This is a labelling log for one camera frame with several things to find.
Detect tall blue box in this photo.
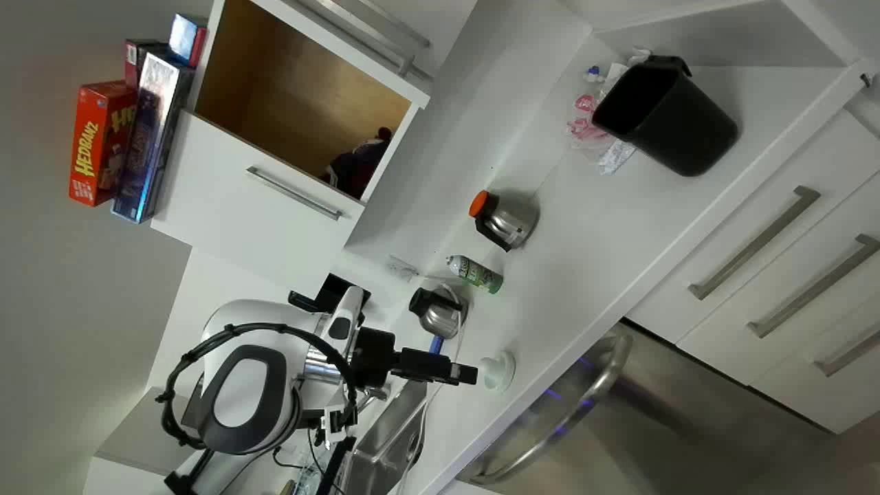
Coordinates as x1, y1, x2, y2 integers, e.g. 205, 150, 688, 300
110, 50, 194, 224

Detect silver jar with orange lid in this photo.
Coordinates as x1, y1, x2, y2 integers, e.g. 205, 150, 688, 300
468, 187, 542, 253

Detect open wooden cabinet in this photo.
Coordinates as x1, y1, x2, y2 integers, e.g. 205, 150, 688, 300
190, 0, 431, 207

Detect red cardboard box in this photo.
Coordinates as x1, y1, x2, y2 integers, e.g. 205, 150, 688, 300
66, 76, 140, 209

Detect curved steel dishwasher handle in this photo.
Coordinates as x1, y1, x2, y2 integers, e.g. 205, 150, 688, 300
470, 330, 635, 487

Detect pink stickers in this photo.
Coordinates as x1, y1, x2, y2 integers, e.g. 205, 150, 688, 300
568, 87, 611, 142

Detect dark red box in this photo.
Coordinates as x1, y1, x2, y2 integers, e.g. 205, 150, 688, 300
121, 37, 179, 91

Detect pale green ceramic bowl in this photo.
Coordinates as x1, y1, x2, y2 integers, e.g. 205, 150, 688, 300
476, 348, 520, 389

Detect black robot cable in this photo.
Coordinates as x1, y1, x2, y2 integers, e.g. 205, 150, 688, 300
156, 318, 363, 454

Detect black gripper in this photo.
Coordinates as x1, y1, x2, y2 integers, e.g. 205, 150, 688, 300
351, 328, 481, 387

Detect silver cabinet door handle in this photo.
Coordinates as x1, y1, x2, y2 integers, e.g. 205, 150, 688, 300
245, 161, 347, 223

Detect silver metal cup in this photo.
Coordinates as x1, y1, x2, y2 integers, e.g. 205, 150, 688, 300
407, 279, 470, 341

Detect long silver cabinet handle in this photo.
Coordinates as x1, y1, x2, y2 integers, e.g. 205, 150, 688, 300
289, 0, 433, 80

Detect blue and red box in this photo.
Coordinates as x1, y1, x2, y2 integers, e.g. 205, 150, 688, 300
164, 10, 211, 69

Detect stainless steel dishwasher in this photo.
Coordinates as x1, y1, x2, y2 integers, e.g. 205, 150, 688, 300
453, 318, 838, 495

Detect silver drawer handle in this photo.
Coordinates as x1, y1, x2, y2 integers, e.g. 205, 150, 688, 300
744, 230, 880, 341
813, 321, 880, 380
688, 185, 824, 301

